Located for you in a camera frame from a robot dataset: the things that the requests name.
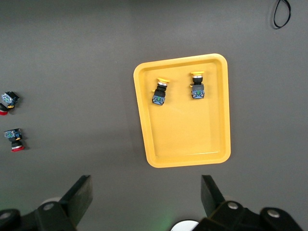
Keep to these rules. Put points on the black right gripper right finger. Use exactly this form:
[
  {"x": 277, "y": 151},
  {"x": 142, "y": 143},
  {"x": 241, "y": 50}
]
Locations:
[{"x": 211, "y": 199}]

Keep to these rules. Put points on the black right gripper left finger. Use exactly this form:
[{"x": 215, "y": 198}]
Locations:
[{"x": 77, "y": 199}]

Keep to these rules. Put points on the yellow-capped push button switch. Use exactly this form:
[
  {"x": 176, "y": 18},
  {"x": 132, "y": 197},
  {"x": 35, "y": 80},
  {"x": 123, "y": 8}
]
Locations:
[
  {"x": 197, "y": 92},
  {"x": 158, "y": 96}
]

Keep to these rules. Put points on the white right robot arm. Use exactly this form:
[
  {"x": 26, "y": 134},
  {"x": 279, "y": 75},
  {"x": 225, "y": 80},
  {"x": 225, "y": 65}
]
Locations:
[{"x": 185, "y": 227}]

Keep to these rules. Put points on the yellow plastic tray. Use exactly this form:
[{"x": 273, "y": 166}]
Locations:
[{"x": 187, "y": 132}]

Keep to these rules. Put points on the red-capped push button switch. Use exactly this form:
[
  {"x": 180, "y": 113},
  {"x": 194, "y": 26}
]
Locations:
[
  {"x": 13, "y": 136},
  {"x": 9, "y": 98}
]

